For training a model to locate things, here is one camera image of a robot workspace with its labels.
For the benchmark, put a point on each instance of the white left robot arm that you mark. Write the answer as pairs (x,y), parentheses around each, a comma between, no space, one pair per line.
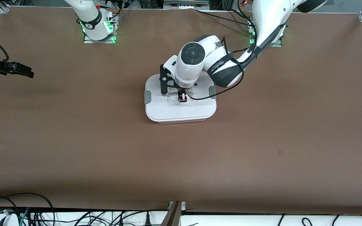
(190,66)

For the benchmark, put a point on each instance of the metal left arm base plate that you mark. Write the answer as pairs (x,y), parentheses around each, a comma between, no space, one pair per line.
(278,44)

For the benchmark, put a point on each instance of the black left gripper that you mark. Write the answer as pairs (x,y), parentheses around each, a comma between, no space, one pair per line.
(182,93)

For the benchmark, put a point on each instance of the black power plug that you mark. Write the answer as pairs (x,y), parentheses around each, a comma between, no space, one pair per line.
(147,219)

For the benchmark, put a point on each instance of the grey lid latch clip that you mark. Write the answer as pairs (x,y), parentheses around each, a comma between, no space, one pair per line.
(147,96)
(212,93)

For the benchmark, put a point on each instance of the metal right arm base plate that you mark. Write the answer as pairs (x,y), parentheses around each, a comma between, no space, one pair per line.
(88,39)

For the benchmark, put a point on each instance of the aluminium profile post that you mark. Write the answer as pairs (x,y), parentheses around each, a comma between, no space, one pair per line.
(173,216)

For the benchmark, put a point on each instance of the small orange object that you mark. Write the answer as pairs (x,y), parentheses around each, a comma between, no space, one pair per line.
(245,2)

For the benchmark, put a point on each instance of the small aluminium corner bracket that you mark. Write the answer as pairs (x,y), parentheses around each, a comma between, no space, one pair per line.
(4,10)

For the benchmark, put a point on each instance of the white plastic box lid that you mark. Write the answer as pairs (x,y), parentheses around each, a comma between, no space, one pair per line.
(168,111)

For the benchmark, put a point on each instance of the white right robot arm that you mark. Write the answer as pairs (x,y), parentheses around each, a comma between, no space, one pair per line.
(91,18)

